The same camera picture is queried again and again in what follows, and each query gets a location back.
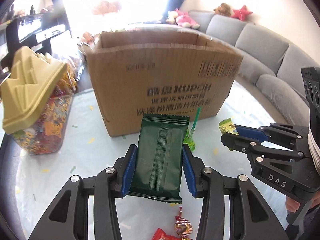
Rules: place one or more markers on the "brown cardboard box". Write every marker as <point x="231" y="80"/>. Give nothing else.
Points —
<point x="162" y="75"/>

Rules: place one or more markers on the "yellow plush toy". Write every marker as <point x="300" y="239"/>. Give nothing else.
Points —
<point x="171" y="17"/>

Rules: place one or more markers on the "dark green snack packet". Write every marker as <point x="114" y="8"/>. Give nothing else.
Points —
<point x="157" y="160"/>

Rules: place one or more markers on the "pink plush toy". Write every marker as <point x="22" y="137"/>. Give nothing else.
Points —
<point x="186" y="20"/>

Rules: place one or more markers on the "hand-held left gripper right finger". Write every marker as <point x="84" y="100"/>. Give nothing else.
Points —
<point x="188" y="172"/>

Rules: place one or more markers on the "green wrapped lollipop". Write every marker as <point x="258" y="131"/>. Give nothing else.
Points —
<point x="190" y="137"/>

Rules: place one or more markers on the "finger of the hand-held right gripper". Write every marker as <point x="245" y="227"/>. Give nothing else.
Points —
<point x="240" y="142"/>
<point x="250" y="131"/>

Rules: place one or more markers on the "person's right hand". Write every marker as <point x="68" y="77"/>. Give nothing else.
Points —
<point x="292" y="205"/>

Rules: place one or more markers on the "grey sofa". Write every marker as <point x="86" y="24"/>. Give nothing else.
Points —
<point x="262" y="47"/>

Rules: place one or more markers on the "dark cone ornament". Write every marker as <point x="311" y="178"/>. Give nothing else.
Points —
<point x="32" y="10"/>

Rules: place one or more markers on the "tiered snack stand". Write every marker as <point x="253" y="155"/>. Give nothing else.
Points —
<point x="105" y="7"/>

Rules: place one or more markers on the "clear candy jar yellow lid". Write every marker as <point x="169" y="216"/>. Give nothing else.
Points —
<point x="37" y="130"/>

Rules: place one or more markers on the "gold wrapped candy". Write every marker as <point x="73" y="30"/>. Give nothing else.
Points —
<point x="183" y="227"/>

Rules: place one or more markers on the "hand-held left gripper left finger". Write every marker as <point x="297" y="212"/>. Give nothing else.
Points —
<point x="127" y="170"/>

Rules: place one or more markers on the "black upright piano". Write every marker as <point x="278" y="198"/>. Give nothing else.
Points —
<point x="10" y="33"/>

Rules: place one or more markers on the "brown teddy bear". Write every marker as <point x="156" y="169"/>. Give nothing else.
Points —
<point x="223" y="10"/>

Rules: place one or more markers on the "flat red snack packet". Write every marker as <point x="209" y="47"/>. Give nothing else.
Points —
<point x="162" y="235"/>

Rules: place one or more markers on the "red star pillow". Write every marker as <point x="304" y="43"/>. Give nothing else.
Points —
<point x="241" y="12"/>

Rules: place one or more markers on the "yellow green snack packet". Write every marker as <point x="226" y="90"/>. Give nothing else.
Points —
<point x="226" y="127"/>

